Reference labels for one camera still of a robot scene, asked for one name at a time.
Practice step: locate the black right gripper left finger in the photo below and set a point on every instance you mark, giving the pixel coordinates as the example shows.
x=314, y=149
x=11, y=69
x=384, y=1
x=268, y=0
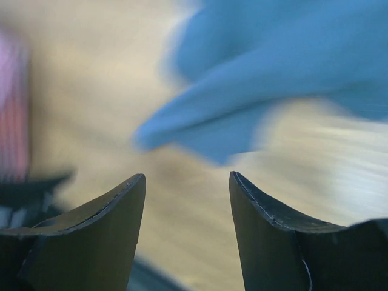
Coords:
x=91, y=247

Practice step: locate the white plastic laundry basket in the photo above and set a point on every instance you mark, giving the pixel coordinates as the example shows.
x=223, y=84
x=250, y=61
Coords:
x=15, y=140

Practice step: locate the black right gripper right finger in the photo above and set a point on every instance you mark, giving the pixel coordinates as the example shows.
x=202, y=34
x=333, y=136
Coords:
x=281, y=248

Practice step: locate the blue-grey t-shirt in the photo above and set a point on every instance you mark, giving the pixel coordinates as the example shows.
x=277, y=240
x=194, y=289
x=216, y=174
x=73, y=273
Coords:
x=242, y=58

